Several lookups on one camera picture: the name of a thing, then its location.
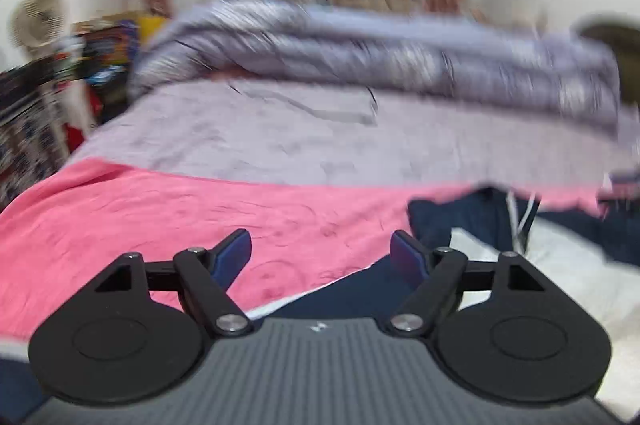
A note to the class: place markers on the navy and white jacket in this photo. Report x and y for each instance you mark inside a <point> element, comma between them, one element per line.
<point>450,215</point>

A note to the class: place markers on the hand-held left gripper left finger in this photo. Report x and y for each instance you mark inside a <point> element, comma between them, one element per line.
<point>231,255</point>

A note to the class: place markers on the dark wooden headboard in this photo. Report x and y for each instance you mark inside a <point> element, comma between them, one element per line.
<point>620,50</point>

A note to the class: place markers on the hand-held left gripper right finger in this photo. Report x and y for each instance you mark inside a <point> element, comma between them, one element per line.
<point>407,257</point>

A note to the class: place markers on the dark patterned cloth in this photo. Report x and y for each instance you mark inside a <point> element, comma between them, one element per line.
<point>25,125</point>

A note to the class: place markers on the pink rabbit-print blanket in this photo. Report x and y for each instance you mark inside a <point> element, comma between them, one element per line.
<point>150,215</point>

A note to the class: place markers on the beige standing fan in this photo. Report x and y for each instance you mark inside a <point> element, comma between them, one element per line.
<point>37,20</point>

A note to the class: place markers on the purple bed sheet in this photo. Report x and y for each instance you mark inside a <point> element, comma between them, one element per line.
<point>225,130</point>

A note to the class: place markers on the purple floral quilt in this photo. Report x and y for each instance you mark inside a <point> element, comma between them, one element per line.
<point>350,40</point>

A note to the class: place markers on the colourful printed box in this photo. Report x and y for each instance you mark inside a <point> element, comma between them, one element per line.
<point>107,45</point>

